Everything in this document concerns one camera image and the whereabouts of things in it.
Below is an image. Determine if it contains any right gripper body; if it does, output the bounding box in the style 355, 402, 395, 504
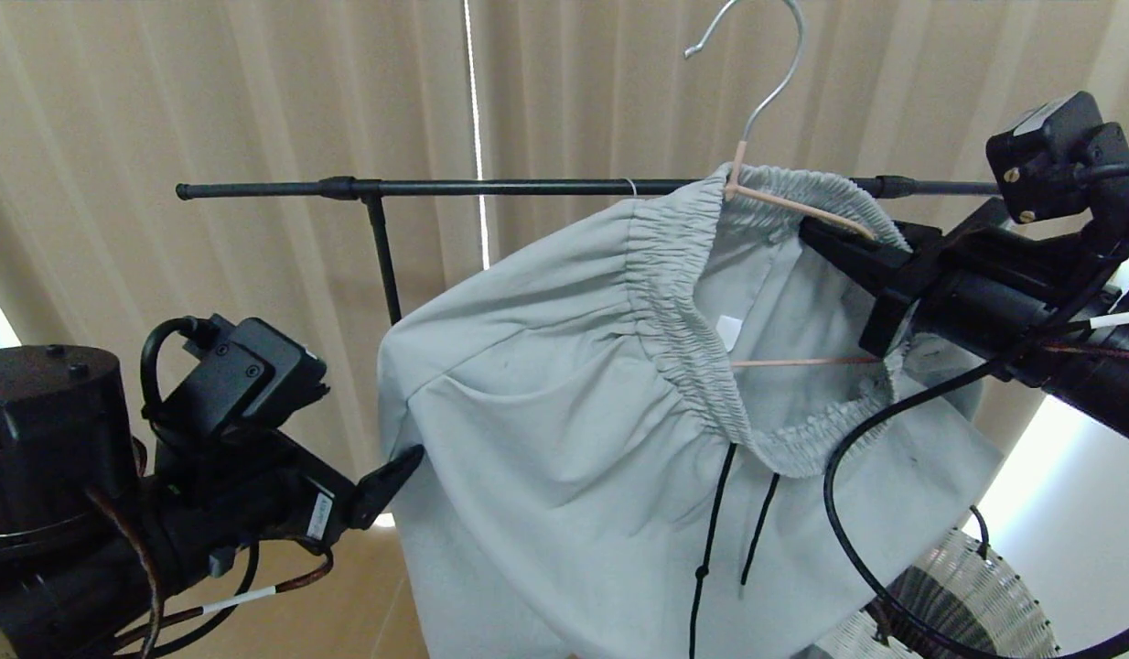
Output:
862, 259, 1093, 378

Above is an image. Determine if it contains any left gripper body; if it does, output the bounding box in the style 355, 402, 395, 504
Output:
157, 433, 359, 589

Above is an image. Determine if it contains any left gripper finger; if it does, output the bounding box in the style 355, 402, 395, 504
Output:
349, 444, 426, 534

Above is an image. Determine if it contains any pale grey garment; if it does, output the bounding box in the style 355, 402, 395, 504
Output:
377, 163, 1005, 659

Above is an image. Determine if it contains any white laundry basket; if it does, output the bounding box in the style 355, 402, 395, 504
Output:
802, 508, 1059, 659

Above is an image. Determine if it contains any black clothes rack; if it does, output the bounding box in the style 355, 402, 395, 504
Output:
176, 174, 1000, 326

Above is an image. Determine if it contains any beige curtain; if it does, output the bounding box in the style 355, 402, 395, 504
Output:
0, 0, 1129, 532

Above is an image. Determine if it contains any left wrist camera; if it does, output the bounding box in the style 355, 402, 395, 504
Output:
142, 314, 330, 451

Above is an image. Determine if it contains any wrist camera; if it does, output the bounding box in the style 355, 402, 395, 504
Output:
142, 314, 330, 451
949, 90, 1129, 266

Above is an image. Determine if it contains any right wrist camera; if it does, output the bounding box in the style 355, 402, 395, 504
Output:
949, 90, 1129, 266

